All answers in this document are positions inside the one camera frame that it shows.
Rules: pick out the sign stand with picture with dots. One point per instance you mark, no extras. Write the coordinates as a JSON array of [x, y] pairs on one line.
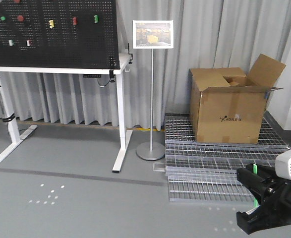
[[152, 34]]

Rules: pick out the white frame table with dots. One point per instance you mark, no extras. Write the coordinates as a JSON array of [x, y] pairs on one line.
[[17, 138]]

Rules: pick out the brown cardboard box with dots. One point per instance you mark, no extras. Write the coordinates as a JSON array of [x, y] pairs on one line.
[[227, 105]]

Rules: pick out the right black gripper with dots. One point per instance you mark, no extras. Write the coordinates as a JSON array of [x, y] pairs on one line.
[[262, 182]]

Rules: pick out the metal grating steps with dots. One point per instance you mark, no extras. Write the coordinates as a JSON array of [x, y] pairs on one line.
[[200, 171]]

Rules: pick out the black pegboard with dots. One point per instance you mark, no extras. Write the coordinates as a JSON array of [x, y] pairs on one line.
[[59, 33]]

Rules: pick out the grey curtain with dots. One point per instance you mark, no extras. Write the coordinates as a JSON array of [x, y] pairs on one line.
[[207, 34]]

